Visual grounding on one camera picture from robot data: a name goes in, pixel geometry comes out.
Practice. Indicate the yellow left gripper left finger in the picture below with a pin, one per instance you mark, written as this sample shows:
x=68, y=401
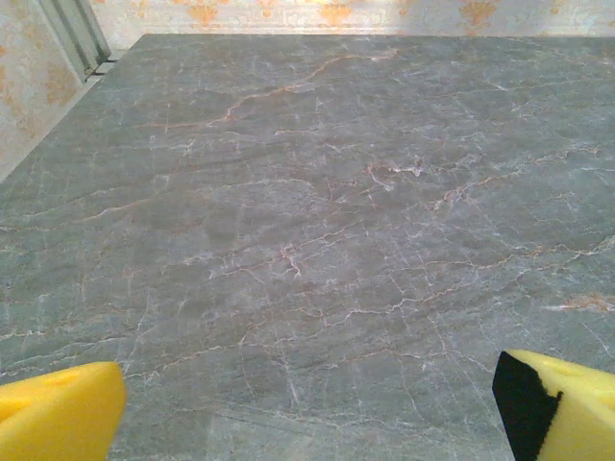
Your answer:
x=57, y=418

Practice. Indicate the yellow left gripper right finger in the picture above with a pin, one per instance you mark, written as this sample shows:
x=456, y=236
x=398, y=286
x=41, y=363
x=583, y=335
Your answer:
x=581, y=413

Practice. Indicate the aluminium frame post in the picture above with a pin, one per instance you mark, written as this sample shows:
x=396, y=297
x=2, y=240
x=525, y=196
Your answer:
x=79, y=33

